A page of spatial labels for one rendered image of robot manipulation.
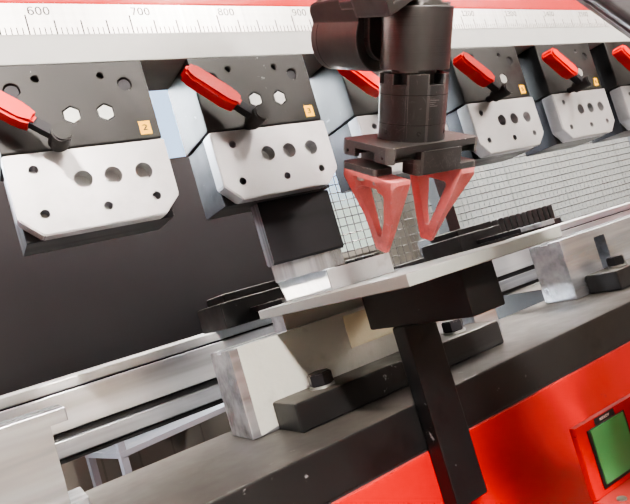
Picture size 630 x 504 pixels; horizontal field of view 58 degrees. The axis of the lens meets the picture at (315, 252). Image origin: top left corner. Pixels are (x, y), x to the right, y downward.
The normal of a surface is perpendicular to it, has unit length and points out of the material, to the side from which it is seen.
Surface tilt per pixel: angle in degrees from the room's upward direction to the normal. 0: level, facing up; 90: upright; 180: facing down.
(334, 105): 90
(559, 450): 90
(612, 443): 90
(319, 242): 90
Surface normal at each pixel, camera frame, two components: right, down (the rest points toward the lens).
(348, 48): -0.72, 0.48
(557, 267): -0.83, 0.22
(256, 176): 0.48, -0.19
